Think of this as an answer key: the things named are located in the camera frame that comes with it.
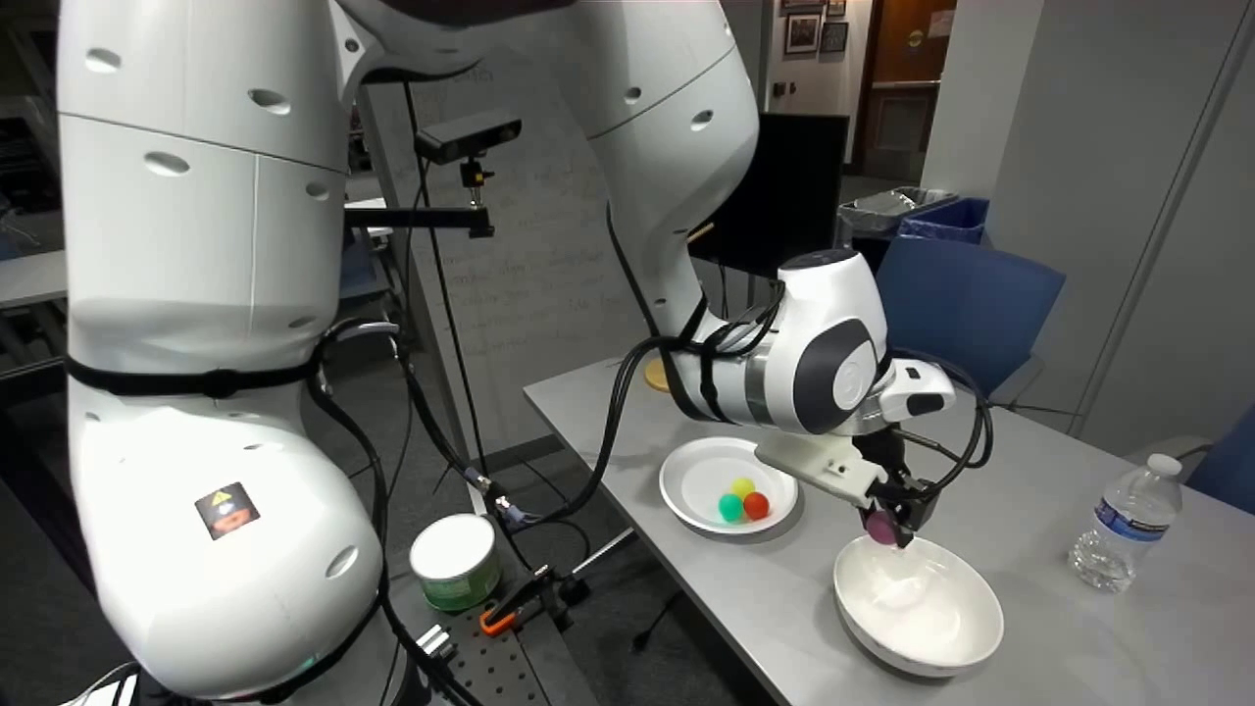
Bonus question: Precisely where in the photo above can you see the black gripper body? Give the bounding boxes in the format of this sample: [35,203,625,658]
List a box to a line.
[753,429,944,521]

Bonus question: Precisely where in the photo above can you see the purple ball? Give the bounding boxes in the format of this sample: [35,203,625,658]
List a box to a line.
[864,510,906,545]

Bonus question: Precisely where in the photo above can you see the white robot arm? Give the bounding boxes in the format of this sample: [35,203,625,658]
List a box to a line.
[56,0,951,701]

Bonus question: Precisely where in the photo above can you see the white bowl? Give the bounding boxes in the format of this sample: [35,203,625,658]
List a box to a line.
[830,536,1004,680]

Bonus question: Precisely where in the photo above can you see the orange ball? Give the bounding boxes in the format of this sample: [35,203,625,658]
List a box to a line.
[744,492,768,521]

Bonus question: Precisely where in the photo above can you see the yellow ball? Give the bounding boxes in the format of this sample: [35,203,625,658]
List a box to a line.
[728,479,758,497]

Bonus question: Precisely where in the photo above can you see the green ball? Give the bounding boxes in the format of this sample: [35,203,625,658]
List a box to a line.
[719,496,744,526]

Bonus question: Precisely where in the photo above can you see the white plate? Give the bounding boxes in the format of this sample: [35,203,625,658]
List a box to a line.
[660,434,802,536]

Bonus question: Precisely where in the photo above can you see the blue office chair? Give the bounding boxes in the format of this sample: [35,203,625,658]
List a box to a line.
[880,238,1064,396]

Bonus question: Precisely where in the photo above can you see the clear plastic water bottle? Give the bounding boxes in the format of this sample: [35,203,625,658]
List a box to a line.
[1072,451,1185,591]

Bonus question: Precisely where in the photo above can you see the wooden mug tree stand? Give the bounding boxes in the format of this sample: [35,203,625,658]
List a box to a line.
[643,358,669,394]

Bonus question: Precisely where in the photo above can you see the blue recycling bin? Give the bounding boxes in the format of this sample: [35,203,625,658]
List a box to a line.
[897,198,988,242]

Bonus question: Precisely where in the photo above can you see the black computer monitor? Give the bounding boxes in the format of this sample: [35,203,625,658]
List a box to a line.
[690,113,847,273]

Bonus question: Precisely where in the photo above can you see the orange black clamp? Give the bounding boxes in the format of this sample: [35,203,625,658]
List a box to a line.
[477,564,590,638]

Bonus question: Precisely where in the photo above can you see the white green lidded tub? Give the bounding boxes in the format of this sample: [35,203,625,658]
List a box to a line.
[407,514,497,613]

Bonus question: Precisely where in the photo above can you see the black camera on stand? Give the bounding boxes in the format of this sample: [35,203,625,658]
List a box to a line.
[417,113,522,166]

